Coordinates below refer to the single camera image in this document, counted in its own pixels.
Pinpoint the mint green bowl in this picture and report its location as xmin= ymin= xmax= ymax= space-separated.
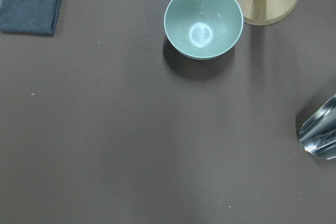
xmin=163 ymin=0 xmax=244 ymax=60

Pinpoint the metal scoop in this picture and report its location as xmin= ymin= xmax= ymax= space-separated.
xmin=298 ymin=95 xmax=335 ymax=160

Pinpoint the grey folded cloth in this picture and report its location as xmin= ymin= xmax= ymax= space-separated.
xmin=1 ymin=0 xmax=61 ymax=36

